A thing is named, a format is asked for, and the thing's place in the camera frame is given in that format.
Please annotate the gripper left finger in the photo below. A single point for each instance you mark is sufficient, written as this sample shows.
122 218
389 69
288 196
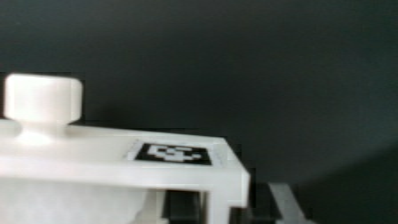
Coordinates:
181 210

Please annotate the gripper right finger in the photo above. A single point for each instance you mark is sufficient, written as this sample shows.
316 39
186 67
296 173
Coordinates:
273 207

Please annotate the white drawer with knob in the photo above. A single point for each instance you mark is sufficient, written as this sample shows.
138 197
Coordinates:
85 174

